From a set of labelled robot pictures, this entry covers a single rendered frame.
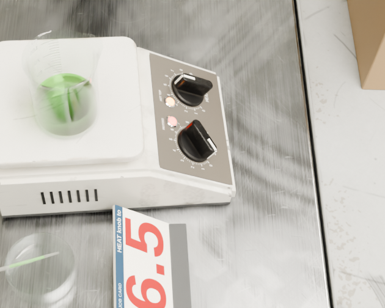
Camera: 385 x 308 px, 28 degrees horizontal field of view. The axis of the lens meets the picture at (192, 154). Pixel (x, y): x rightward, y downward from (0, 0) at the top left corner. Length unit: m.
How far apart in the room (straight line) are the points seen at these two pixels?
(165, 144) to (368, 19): 0.24
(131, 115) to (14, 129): 0.09
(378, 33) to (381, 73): 0.04
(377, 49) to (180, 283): 0.28
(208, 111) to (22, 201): 0.18
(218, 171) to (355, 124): 0.16
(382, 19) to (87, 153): 0.29
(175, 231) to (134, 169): 0.08
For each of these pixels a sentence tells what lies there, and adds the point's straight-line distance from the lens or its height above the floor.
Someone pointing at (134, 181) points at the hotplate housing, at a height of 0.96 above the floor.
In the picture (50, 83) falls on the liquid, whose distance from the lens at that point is 0.60.
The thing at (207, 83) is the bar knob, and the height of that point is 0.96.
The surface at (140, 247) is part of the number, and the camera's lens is 0.62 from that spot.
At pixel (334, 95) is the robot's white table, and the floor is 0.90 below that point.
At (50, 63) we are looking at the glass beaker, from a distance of 0.59.
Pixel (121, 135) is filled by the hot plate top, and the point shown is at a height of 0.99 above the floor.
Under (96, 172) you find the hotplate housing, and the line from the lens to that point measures 0.60.
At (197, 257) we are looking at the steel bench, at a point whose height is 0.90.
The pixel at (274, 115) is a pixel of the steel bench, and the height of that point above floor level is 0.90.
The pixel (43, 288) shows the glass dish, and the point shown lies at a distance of 0.63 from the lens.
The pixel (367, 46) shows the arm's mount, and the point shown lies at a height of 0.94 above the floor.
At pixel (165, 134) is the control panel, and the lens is 0.63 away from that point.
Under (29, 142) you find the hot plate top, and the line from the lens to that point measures 0.60.
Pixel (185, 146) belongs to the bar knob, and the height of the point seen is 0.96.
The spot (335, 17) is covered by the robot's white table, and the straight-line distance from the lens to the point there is 0.81.
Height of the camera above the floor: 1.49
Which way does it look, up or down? 58 degrees down
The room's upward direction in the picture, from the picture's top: 7 degrees clockwise
